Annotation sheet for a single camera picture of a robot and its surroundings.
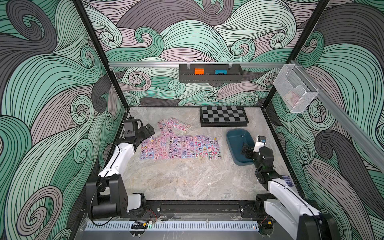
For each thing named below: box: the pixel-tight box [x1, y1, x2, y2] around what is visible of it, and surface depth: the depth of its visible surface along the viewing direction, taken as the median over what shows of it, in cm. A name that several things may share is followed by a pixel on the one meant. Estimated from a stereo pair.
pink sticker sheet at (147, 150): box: [140, 136, 155, 160], surface depth 97 cm
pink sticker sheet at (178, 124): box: [167, 117, 191, 133], surface depth 109 cm
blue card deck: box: [282, 174, 294, 187], surface depth 83 cm
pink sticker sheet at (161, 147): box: [154, 136, 169, 160], surface depth 98 cm
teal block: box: [214, 69, 228, 75], surface depth 96 cm
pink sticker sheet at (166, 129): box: [158, 119, 175, 137], surface depth 109 cm
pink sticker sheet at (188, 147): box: [181, 135, 195, 159], surface depth 98 cm
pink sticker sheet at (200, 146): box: [194, 135, 207, 158], surface depth 99 cm
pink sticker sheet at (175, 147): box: [168, 136, 183, 159], surface depth 97 cm
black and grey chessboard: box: [199, 105, 250, 127], surface depth 112 cm
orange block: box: [194, 68, 205, 75], surface depth 97 cm
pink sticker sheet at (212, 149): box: [205, 136, 222, 160], surface depth 97 cm
